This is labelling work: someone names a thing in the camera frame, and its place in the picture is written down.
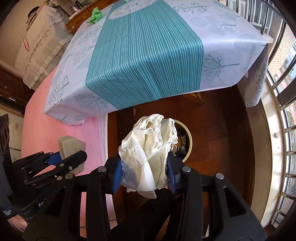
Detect beige rectangular box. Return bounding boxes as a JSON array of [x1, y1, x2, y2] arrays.
[[57, 135, 87, 175]]

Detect white paper bag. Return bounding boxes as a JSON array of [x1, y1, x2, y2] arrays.
[[118, 114, 178, 199]]

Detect green paper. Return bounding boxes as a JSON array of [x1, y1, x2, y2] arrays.
[[87, 7, 104, 24]]

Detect round blue white trash bin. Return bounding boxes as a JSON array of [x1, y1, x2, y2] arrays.
[[171, 120, 193, 163]]

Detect person's left hand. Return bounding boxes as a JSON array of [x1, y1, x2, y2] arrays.
[[8, 215, 28, 232]]

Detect dark wooden door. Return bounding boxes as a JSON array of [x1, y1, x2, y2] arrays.
[[0, 67, 35, 115]]

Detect wooden table legs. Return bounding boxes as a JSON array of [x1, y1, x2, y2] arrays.
[[183, 92, 204, 105]]

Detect white lace cloth covered furniture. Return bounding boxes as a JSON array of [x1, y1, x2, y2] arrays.
[[15, 3, 73, 90]]

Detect teal white patterned tablecloth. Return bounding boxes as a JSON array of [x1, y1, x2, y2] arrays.
[[44, 1, 269, 125]]

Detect wooden dresser with drawers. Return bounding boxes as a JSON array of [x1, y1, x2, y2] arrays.
[[65, 0, 118, 34]]

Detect metal window bars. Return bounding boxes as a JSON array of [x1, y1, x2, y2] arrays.
[[222, 1, 295, 227]]

